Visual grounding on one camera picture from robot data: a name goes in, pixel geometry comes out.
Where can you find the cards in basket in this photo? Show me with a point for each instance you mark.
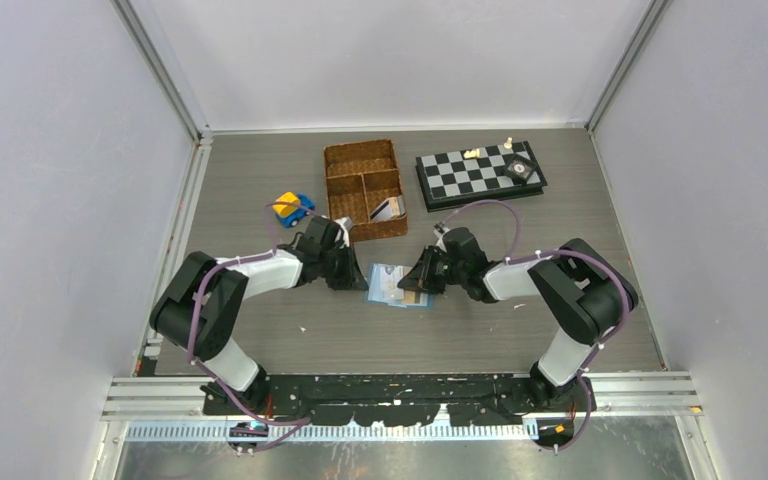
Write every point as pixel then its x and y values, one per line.
pixel 390 208

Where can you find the white portrait credit card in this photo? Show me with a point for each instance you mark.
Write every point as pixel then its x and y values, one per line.
pixel 383 284

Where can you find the orange credit card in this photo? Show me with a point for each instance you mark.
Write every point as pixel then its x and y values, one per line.
pixel 414 299

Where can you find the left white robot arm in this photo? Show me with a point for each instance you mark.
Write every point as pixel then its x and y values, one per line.
pixel 200 306

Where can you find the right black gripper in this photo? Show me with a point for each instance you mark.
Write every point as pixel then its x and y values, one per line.
pixel 420 278

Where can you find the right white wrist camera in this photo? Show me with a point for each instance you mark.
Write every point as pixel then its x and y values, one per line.
pixel 440 230

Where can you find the blue card holder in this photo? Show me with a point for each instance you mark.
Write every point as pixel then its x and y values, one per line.
pixel 405 270

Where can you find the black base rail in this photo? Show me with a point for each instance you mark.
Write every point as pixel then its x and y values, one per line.
pixel 399 400

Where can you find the black white chessboard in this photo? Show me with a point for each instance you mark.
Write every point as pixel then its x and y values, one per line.
pixel 448 181

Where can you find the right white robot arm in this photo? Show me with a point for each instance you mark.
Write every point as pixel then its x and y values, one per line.
pixel 588 298

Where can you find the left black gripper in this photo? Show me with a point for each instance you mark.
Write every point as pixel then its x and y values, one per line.
pixel 353 278

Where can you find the black square box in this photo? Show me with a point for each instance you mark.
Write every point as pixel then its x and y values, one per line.
pixel 520 170

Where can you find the brown wicker basket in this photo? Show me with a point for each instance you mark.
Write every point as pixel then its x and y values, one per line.
pixel 359 177

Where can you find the blue yellow toy car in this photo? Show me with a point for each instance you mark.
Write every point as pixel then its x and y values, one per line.
pixel 290 208

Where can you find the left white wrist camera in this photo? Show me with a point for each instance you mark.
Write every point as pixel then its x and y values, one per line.
pixel 345 224

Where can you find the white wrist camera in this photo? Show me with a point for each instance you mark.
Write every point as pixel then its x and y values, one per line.
pixel 345 224
pixel 440 230

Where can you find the cream chess piece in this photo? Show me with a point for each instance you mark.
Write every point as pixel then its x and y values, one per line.
pixel 471 154

